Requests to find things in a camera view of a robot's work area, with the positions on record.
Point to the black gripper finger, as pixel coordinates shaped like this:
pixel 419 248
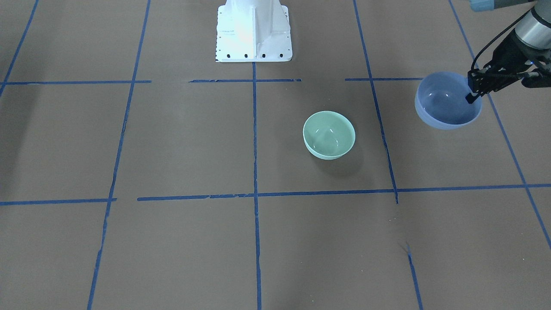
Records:
pixel 473 95

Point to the blue bowl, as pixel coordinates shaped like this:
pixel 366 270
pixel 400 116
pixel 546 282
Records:
pixel 441 101

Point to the green bowl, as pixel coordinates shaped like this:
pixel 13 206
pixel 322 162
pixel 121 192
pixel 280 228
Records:
pixel 328 135

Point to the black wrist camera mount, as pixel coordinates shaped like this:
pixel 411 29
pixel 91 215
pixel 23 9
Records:
pixel 540 77

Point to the white pedestal base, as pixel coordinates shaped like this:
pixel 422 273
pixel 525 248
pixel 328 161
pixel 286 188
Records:
pixel 253 31

